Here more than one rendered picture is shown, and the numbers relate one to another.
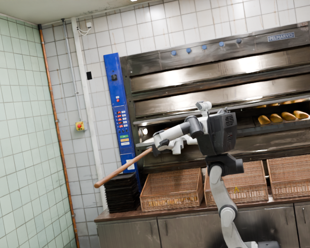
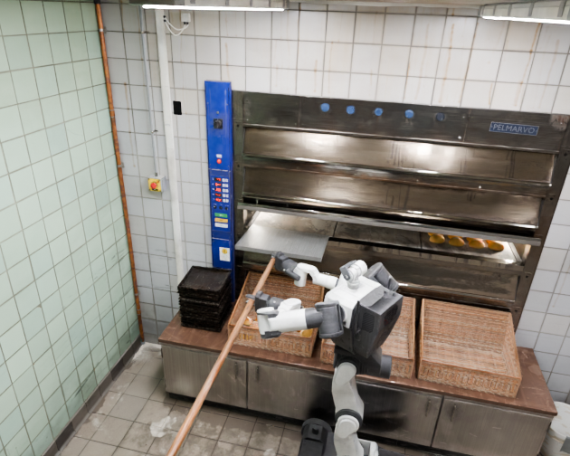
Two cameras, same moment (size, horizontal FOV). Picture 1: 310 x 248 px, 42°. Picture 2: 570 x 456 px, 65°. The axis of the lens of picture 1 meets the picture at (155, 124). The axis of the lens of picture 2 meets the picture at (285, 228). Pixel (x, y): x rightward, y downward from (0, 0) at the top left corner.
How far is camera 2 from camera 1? 1.76 m
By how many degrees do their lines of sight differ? 23
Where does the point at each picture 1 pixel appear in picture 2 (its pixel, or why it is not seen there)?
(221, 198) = (344, 400)
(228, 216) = (347, 427)
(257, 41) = (471, 125)
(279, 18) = (524, 98)
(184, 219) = (285, 371)
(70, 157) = (137, 220)
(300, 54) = (533, 166)
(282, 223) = (419, 412)
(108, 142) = (197, 216)
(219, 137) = (366, 339)
